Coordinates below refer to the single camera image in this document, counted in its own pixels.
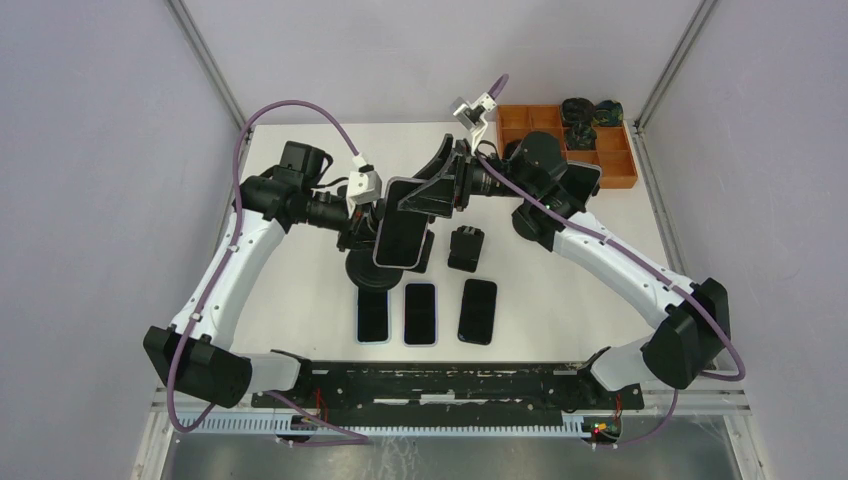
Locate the white cable duct rail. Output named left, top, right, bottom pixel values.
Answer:
left=194, top=412, right=592, bottom=440

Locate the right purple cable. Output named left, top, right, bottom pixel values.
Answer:
left=476, top=72, right=747, bottom=450

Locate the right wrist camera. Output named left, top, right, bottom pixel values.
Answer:
left=450, top=93, right=497, bottom=152

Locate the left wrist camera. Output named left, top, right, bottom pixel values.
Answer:
left=346, top=170, right=383, bottom=211

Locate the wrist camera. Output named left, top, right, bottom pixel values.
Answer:
left=450, top=93, right=497, bottom=152
left=346, top=170, right=383, bottom=211

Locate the blue case phone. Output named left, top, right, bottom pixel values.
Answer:
left=355, top=290, right=391, bottom=344

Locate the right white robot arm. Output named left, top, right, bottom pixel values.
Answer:
left=392, top=131, right=746, bottom=408

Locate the orange compartment tray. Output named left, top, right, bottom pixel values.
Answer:
left=496, top=105, right=638, bottom=189

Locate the green rolled item middle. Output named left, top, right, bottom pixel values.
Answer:
left=564, top=123, right=597, bottom=151

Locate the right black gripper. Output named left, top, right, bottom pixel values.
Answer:
left=397, top=134, right=534, bottom=219

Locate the black phone stand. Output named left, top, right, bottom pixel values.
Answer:
left=411, top=230, right=435, bottom=274
left=447, top=225, right=485, bottom=273

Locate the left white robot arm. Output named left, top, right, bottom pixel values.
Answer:
left=143, top=141, right=382, bottom=408

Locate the purple cable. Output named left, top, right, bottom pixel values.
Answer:
left=165, top=99, right=376, bottom=446
left=476, top=72, right=747, bottom=450

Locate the black case phone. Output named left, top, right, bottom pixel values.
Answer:
left=457, top=279, right=498, bottom=345

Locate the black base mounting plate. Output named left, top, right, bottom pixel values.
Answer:
left=283, top=361, right=645, bottom=427

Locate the dark rolled item top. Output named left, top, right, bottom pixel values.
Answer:
left=560, top=97, right=595, bottom=128

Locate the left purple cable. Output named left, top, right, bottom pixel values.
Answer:
left=165, top=99, right=376, bottom=446

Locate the green rolled item corner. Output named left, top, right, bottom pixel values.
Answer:
left=592, top=100, right=623, bottom=128

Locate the lilac case phone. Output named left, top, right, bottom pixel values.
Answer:
left=403, top=283, right=437, bottom=346

